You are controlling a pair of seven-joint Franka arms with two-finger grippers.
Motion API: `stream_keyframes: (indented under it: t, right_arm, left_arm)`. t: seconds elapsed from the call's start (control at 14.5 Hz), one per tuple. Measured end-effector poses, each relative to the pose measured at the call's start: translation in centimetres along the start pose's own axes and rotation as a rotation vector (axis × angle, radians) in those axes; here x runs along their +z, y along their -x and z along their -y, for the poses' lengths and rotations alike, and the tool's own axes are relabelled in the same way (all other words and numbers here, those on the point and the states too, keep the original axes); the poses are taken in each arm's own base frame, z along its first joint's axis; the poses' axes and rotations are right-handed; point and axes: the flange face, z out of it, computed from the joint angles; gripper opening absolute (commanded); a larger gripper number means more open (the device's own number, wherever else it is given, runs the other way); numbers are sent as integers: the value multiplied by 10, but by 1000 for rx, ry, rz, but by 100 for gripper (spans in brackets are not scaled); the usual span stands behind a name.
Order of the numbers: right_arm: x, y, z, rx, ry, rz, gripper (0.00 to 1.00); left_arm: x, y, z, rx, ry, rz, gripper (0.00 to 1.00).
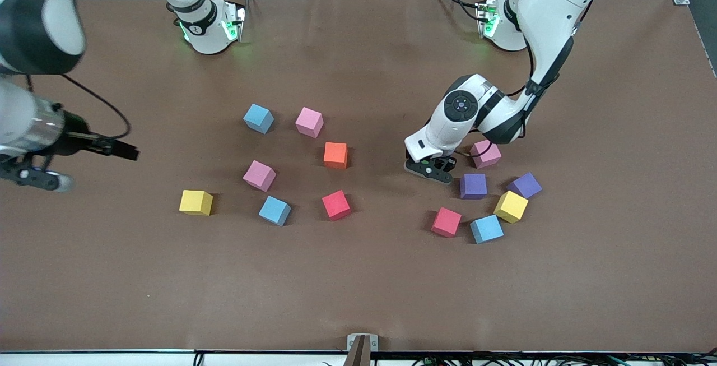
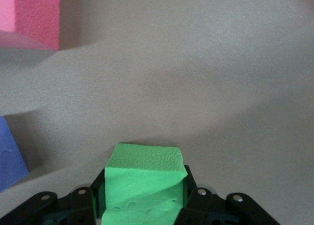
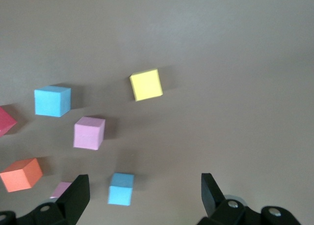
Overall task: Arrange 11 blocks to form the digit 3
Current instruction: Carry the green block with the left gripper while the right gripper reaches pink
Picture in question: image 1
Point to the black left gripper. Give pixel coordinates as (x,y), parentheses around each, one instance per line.
(446,161)

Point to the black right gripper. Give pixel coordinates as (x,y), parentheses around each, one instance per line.
(74,134)

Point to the purple foam block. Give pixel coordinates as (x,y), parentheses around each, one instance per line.
(524,185)
(473,185)

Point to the pink foam block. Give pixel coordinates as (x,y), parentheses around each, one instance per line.
(259,175)
(309,122)
(488,156)

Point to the orange foam block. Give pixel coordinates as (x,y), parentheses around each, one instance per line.
(335,154)

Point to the red foam block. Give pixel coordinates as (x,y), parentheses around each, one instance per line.
(446,222)
(336,205)

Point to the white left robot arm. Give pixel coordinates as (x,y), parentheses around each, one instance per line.
(554,7)

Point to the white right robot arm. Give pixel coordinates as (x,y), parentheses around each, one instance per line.
(210,29)

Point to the blue foam block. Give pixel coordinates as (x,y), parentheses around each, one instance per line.
(257,116)
(274,210)
(486,228)

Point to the yellow foam block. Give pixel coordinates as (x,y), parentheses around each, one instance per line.
(195,202)
(511,206)

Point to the brown table mat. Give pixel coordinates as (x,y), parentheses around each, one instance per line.
(358,276)

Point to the metal bracket at table edge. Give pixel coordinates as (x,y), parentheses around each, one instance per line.
(351,339)

